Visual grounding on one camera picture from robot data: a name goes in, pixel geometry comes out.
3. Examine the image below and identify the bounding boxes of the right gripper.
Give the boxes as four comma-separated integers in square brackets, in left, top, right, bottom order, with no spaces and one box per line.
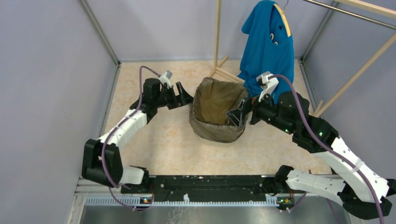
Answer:
[226,86,295,135]

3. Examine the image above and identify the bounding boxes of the white comb cable tray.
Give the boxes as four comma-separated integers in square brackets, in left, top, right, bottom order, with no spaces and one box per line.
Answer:
[85,195,279,207]

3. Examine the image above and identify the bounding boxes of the dark translucent trash bag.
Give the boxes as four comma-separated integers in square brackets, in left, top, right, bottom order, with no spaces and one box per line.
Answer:
[189,77,249,143]

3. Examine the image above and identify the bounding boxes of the wooden clothes rack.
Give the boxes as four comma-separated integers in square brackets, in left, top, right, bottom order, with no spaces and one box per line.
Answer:
[209,0,396,118]

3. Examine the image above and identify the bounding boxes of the wooden clothes hanger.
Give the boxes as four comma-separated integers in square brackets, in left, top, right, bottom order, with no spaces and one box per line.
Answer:
[274,3,291,37]

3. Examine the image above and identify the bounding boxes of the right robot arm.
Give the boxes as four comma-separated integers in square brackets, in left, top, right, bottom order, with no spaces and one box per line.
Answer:
[227,91,396,220]

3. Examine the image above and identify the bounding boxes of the blue t-shirt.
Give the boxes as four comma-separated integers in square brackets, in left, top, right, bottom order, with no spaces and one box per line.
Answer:
[238,0,294,97]

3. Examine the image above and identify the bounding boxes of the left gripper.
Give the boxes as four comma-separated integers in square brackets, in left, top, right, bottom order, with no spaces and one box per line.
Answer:
[154,81,195,109]

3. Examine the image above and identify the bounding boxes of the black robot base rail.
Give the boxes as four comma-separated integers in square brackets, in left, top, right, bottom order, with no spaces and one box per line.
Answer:
[120,175,290,203]

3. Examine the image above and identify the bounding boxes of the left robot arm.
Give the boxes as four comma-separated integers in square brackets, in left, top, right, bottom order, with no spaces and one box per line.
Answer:
[81,78,193,193]

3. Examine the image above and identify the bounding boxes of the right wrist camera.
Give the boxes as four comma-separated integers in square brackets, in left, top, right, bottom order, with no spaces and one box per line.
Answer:
[256,71,279,103]

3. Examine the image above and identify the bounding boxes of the cream plastic trash bin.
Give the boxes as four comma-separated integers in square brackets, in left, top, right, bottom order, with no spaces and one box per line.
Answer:
[200,139,230,147]

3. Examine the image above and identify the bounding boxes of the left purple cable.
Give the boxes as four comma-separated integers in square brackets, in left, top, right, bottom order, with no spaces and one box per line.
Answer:
[100,65,162,212]

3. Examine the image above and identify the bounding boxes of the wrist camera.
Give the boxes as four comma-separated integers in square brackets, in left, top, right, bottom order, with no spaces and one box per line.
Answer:
[256,71,279,103]
[159,70,172,91]

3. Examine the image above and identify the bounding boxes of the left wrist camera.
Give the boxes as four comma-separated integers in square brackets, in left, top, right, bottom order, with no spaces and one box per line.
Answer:
[159,70,172,91]

